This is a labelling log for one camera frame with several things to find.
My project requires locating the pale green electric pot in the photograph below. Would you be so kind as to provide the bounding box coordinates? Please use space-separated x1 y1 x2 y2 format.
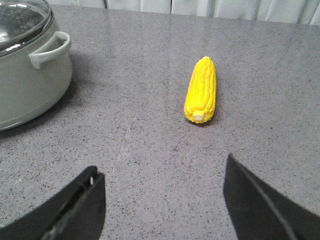
0 16 73 131

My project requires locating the white curtain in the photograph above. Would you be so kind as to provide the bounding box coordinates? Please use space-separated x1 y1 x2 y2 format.
49 0 320 26

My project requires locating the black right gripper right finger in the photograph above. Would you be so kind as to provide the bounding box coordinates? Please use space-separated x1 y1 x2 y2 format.
223 154 320 240

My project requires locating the glass pot lid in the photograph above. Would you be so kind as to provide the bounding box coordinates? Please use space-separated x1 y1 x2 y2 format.
0 0 53 57

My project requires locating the yellow corn cob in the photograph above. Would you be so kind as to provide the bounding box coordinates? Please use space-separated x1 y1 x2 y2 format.
184 56 217 124

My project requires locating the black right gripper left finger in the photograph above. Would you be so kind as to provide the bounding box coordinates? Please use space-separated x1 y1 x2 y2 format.
0 166 106 240

